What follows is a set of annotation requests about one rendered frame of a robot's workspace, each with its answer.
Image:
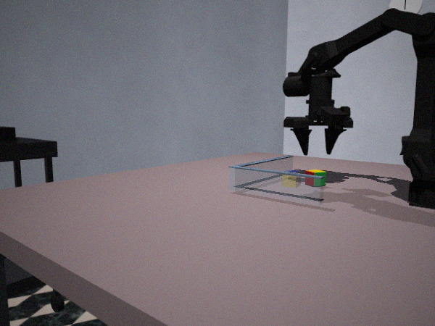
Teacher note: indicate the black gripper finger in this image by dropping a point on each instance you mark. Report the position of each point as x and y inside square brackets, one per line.
[331, 136]
[303, 138]

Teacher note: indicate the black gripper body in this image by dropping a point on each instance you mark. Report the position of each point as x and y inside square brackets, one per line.
[303, 123]

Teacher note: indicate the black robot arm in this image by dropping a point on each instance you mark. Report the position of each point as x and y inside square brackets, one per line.
[418, 148]

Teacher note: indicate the yellow and green cube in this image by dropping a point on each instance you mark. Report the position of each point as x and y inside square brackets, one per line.
[317, 172]

